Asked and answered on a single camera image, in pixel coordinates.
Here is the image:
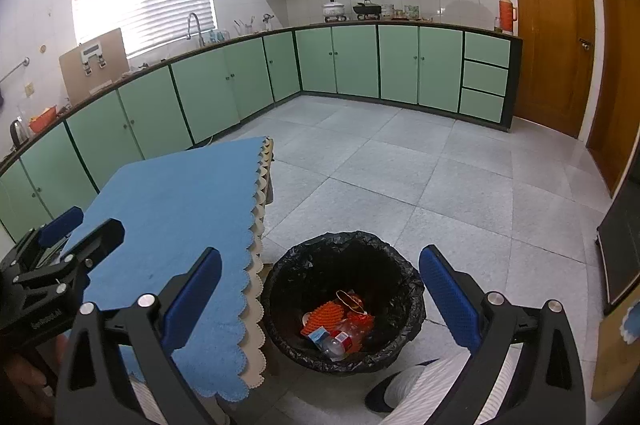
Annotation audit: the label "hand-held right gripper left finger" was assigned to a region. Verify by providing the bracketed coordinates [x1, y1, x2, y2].
[55, 246, 223, 425]

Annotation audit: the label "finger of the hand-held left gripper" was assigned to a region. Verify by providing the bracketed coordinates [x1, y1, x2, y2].
[17, 218, 126, 301]
[12, 206, 85, 266]

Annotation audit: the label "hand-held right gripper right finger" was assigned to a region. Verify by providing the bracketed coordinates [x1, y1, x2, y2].
[419, 245, 587, 425]

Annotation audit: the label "bin with black bag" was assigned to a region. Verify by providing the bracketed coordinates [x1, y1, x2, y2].
[261, 231, 427, 374]

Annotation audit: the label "red shiny wrapper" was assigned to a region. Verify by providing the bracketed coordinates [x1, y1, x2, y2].
[336, 290, 376, 331]

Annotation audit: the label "clear plastic wrapper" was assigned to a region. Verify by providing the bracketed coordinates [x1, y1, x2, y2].
[320, 320, 373, 361]

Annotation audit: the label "orange foam net sleeve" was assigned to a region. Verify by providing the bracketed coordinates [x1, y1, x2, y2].
[300, 300, 347, 338]

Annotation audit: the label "person's left hand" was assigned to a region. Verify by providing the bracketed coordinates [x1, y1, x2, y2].
[0, 336, 68, 421]

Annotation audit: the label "blue scalloped tablecloth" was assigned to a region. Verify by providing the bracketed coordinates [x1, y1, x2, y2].
[47, 136, 276, 403]

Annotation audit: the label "person's white dark shoe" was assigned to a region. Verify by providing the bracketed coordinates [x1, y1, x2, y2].
[364, 359, 473, 417]

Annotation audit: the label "steel kettle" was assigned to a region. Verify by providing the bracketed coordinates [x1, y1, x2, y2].
[10, 117, 30, 148]

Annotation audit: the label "orange plastic basin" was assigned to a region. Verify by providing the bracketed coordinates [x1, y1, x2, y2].
[28, 106, 60, 133]

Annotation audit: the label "brown cardboard box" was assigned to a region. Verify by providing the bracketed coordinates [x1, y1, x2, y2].
[58, 28, 131, 104]

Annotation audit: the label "tan wooden panel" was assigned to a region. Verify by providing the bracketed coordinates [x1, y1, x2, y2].
[590, 300, 640, 401]

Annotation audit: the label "black glass cabinet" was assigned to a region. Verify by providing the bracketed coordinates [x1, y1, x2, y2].
[595, 177, 640, 313]

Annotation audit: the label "steel kitchen faucet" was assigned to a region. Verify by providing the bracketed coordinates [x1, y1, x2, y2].
[186, 12, 206, 48]

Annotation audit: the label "green base cabinet run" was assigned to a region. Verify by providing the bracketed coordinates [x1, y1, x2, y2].
[0, 21, 523, 243]

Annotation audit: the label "narrow wooden door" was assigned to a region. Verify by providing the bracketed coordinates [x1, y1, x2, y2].
[585, 0, 640, 198]

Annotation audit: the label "wide wooden door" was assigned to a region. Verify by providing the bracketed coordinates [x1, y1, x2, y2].
[505, 0, 597, 140]

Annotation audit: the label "red thermos flask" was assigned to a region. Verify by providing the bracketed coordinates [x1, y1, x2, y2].
[498, 0, 517, 33]

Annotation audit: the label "black wok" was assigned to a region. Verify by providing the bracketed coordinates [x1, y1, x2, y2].
[352, 0, 383, 18]

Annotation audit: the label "white lidded pot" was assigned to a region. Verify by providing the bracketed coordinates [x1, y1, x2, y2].
[321, 0, 347, 22]

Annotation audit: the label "metal wall rail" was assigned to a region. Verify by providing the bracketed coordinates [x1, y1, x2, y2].
[0, 57, 31, 86]

